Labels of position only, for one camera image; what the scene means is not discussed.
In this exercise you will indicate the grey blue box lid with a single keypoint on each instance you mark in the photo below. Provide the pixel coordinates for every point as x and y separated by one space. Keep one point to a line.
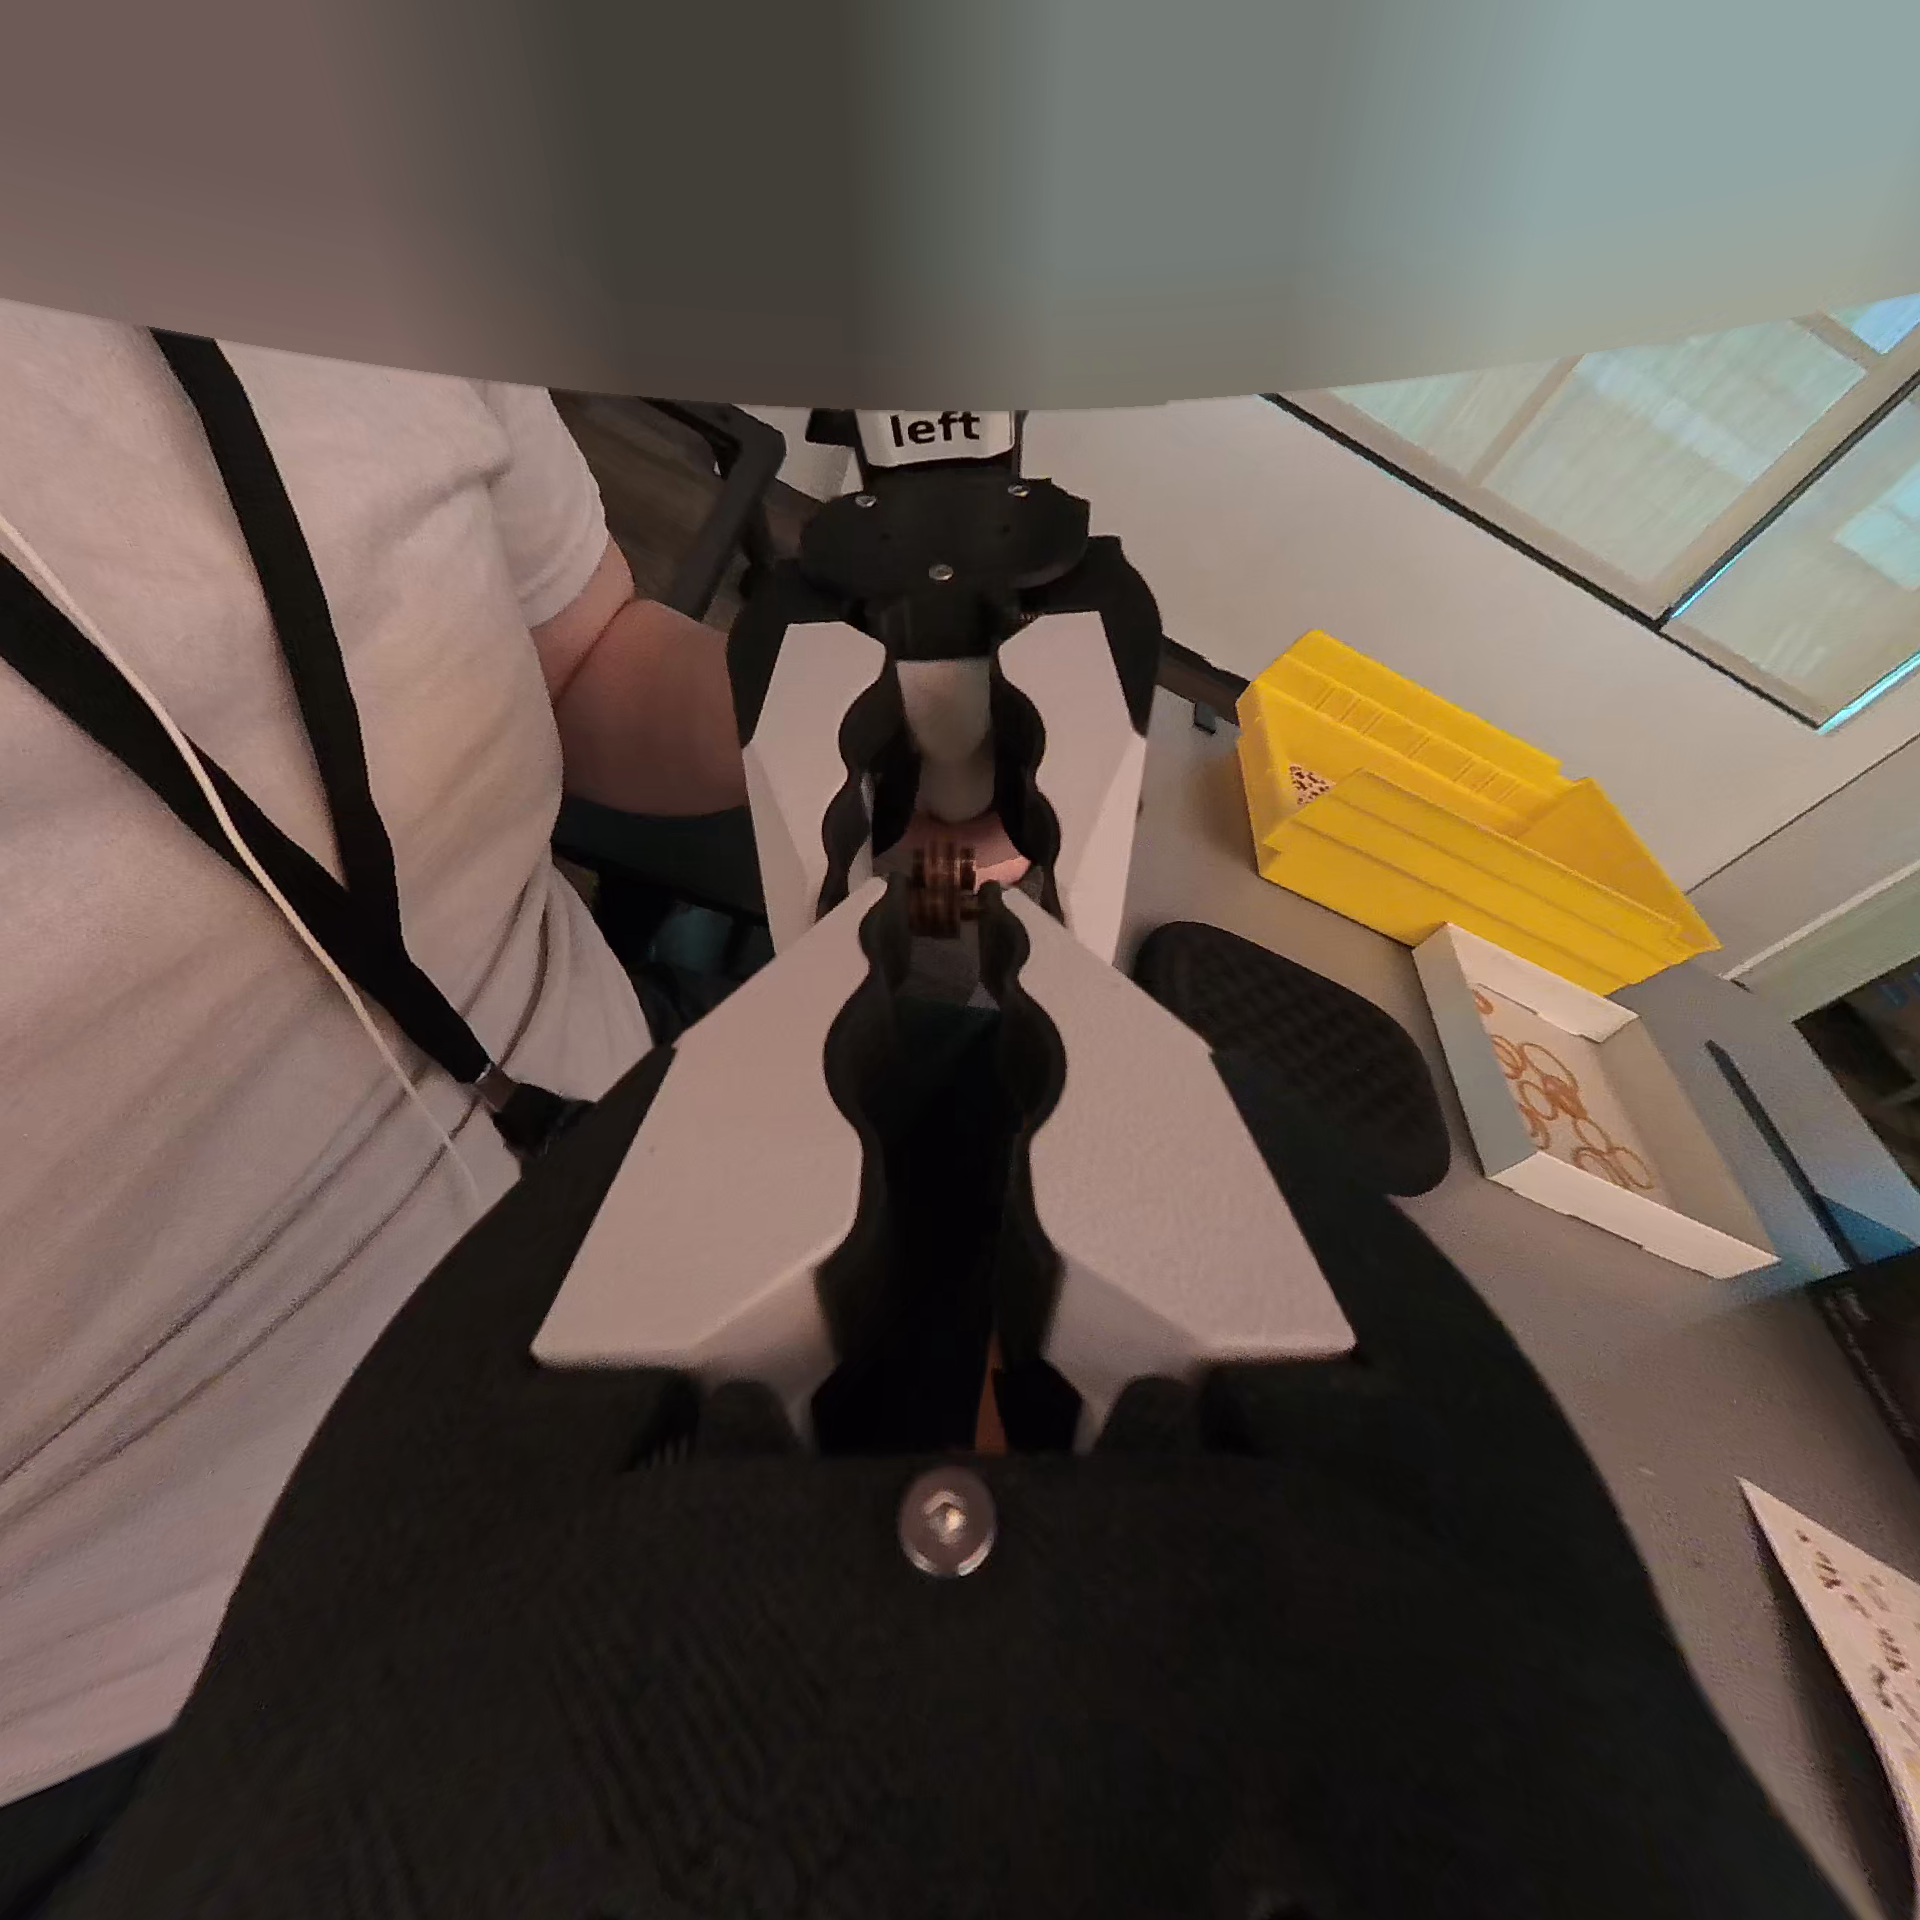
1740 1110

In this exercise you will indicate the window with dark frame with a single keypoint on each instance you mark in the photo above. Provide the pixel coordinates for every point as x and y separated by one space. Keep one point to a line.
1652 452

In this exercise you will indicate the white cardboard tray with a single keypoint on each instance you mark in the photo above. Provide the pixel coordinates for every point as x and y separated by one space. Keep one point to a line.
1652 1223

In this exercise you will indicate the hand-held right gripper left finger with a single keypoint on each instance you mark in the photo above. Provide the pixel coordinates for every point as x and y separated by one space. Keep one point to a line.
705 1200

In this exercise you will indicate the person's left hand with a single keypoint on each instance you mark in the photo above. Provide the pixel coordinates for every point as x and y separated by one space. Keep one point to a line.
1003 854

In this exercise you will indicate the printed instruction sheet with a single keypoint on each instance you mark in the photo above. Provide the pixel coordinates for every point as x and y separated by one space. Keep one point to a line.
1846 1636

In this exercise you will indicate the black chair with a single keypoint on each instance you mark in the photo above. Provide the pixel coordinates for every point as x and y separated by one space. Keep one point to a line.
676 494

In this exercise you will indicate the person's left forearm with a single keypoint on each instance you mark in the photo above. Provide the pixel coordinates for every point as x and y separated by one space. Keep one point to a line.
645 704

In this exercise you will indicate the person in white t-shirt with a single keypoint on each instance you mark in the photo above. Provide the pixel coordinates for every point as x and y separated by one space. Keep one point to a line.
224 901

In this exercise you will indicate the black mesh pad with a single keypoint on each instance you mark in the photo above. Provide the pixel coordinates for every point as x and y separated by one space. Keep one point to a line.
1291 1051

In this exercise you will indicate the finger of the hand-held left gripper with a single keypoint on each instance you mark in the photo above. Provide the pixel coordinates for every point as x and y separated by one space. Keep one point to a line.
788 781
1089 781

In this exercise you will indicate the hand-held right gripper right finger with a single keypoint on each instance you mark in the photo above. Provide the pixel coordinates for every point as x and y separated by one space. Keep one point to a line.
1185 1200

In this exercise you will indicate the person's dark trousers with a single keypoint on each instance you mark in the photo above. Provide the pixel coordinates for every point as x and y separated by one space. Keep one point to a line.
61 1845

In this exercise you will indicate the yellow plastic storage bin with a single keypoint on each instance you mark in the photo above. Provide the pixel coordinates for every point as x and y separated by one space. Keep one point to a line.
1500 885
1349 721

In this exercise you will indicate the group of wooden rings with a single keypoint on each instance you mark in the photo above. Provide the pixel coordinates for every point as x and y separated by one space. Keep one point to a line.
1533 1068

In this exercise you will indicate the black flat device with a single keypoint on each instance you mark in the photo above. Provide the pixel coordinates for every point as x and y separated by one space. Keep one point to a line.
1883 1349

